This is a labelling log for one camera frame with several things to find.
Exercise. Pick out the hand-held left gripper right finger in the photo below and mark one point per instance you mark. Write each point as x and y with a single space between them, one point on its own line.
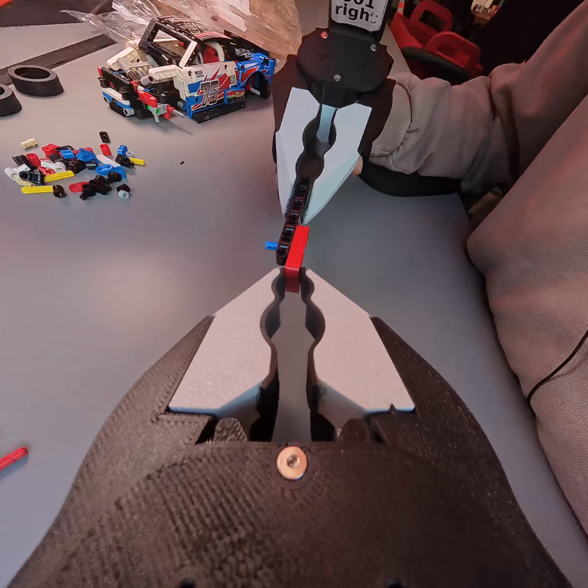
363 367

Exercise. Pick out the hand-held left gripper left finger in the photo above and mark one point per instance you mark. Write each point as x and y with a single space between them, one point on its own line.
220 367

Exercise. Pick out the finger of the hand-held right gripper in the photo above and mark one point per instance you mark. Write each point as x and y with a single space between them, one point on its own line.
291 133
344 151

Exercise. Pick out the long black lego beam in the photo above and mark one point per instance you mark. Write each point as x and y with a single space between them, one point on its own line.
294 216

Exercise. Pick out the red angled lego beam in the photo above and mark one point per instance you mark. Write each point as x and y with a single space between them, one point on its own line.
296 257

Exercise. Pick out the partly built lego car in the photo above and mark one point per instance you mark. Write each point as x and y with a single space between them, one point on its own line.
197 87

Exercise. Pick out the pile of mixed lego pieces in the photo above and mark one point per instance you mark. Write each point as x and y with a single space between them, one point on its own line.
69 165

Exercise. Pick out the pile of blue lego pins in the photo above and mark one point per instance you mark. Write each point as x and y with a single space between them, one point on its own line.
13 458

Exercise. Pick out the person's right hand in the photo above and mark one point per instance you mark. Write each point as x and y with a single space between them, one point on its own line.
357 166

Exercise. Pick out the black round pad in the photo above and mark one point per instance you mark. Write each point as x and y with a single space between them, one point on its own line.
413 181

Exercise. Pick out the red plastic chair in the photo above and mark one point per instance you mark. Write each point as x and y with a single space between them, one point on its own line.
436 41

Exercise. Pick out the heap of clear plastic bags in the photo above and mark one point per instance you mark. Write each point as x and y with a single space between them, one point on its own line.
257 23

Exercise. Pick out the black rubber tyre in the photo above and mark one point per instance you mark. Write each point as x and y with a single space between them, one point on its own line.
9 103
39 85

